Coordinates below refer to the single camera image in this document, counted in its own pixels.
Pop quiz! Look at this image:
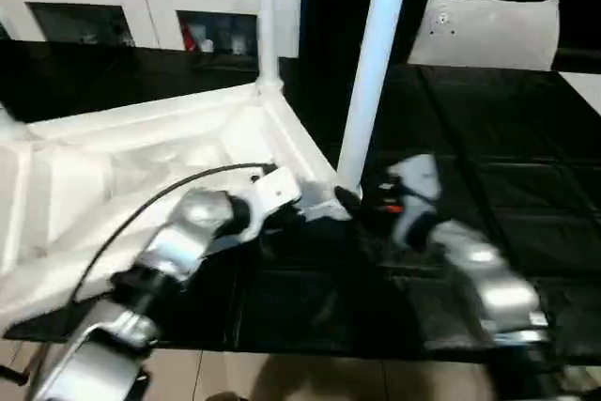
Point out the black stand leg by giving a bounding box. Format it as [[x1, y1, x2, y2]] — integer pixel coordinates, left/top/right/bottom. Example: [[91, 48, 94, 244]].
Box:
[[0, 362, 27, 386]]

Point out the white plastic table top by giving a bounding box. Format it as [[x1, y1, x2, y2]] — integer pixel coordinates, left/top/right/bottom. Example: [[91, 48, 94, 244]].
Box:
[[0, 84, 353, 327]]

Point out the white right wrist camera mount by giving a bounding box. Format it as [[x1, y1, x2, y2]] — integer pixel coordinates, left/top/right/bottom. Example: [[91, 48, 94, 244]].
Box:
[[388, 154, 442, 250]]

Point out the white plastic chair shell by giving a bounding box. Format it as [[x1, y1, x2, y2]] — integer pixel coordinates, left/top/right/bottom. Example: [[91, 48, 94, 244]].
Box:
[[407, 0, 561, 71]]

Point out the white side table board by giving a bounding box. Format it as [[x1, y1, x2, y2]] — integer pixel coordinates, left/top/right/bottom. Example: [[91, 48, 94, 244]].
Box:
[[561, 70, 601, 116]]

